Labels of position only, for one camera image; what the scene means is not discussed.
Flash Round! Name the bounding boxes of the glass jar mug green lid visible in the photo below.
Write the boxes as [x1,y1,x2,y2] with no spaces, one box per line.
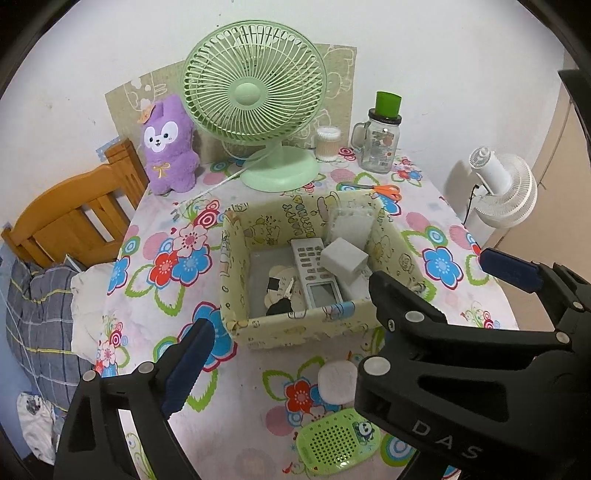
[351,91,403,175]

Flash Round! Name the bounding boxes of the white circulator fan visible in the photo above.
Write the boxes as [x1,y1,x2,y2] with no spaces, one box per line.
[468,146,539,228]

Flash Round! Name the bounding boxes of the clear plastic box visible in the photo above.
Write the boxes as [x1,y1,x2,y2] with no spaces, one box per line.
[329,207,375,250]

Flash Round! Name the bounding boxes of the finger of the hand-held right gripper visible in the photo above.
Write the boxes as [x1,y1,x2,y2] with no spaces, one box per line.
[480,248,591,324]
[355,270,591,414]

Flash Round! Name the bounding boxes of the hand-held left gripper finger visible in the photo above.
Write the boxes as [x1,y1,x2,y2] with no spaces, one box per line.
[54,318,218,480]

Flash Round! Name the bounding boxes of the green perforated plastic case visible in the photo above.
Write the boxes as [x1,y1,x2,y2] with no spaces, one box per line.
[295,410,382,476]

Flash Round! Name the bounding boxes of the floral tablecloth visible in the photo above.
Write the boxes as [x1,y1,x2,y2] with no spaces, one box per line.
[92,148,522,480]

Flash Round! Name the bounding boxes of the grey white rectangular box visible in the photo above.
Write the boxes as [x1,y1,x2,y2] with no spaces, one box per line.
[321,237,370,283]

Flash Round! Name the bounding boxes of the white fan power cord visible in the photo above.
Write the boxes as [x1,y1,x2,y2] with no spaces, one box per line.
[185,154,273,204]

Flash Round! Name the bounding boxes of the grey remote control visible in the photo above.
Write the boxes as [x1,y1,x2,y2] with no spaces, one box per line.
[291,239,354,311]

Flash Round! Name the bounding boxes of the wooden headboard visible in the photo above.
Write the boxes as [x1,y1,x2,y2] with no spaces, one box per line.
[0,138,151,268]

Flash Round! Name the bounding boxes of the cotton swab container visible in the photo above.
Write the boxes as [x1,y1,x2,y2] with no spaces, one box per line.
[315,127,342,162]

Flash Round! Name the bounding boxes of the purple plush toy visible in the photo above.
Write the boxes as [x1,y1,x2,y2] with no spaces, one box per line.
[137,95,200,195]

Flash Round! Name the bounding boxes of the white patterned cloth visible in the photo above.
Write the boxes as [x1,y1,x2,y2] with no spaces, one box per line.
[17,392,63,464]

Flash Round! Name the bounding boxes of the green desk fan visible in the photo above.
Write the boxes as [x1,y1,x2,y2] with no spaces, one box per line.
[181,21,326,192]

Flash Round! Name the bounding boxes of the yellow cartoon fabric storage basket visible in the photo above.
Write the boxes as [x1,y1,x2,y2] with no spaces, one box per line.
[219,191,432,350]

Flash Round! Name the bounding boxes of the orange handled scissors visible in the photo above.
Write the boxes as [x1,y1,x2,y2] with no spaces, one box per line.
[340,182,403,201]

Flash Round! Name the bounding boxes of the black fan cable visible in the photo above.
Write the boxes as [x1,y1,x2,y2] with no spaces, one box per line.
[462,184,481,225]

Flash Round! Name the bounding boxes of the beige and black keychain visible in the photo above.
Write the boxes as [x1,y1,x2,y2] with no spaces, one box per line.
[264,264,308,318]

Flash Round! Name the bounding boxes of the grey plaid bedding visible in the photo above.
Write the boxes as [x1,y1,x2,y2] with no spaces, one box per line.
[0,256,100,407]

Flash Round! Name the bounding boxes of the white round cotton pad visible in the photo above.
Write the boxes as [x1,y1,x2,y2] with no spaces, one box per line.
[318,360,358,407]

